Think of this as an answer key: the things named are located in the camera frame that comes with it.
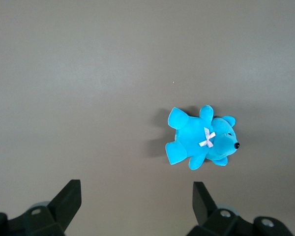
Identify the blue teddy bear plush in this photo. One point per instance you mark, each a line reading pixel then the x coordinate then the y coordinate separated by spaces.
pixel 191 132

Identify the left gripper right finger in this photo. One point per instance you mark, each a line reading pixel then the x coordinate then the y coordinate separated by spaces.
pixel 206 209

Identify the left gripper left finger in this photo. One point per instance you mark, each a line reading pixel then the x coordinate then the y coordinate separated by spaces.
pixel 64 206

